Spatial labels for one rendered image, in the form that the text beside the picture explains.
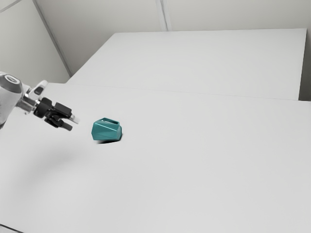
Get teal faceted mug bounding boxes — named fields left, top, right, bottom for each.
left=91, top=117, right=123, bottom=141

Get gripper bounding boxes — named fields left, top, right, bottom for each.
left=33, top=97, right=81, bottom=132

